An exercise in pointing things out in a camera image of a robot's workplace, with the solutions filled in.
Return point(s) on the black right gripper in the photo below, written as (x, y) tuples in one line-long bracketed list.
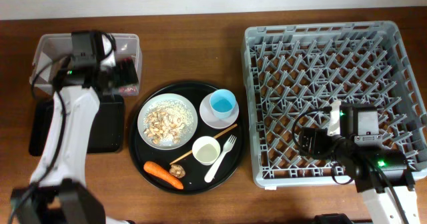
[(318, 136)]

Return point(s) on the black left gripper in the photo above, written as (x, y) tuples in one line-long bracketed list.
[(127, 68)]

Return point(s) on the red snack wrapper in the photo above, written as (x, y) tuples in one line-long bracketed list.
[(129, 90)]

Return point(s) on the small pink saucer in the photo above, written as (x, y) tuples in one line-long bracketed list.
[(211, 120)]

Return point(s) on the blue plastic cup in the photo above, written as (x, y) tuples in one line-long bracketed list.
[(222, 103)]

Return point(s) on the white paper cup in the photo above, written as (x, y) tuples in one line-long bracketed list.
[(206, 150)]

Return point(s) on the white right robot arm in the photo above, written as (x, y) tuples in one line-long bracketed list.
[(353, 141)]

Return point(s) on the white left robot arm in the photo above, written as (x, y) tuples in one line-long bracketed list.
[(77, 78)]

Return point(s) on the grey dishwasher rack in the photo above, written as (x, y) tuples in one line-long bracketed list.
[(290, 70)]

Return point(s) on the clear plastic waste bin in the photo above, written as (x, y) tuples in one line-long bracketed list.
[(52, 46)]

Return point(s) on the grey plate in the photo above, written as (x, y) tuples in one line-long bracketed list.
[(156, 104)]

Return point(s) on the black rectangular tray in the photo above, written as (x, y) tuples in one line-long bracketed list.
[(106, 134)]

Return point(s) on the pistachio shells and rice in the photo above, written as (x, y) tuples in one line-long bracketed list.
[(163, 124)]

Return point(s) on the wooden chopstick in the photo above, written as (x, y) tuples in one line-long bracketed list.
[(215, 137)]

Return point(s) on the white plastic fork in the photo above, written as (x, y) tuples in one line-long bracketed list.
[(228, 146)]

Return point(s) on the round black serving tray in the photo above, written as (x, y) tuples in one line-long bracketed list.
[(193, 181)]

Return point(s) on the orange carrot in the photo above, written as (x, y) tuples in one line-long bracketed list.
[(158, 171)]

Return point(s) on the brown food lump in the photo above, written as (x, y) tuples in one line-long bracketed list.
[(177, 171)]

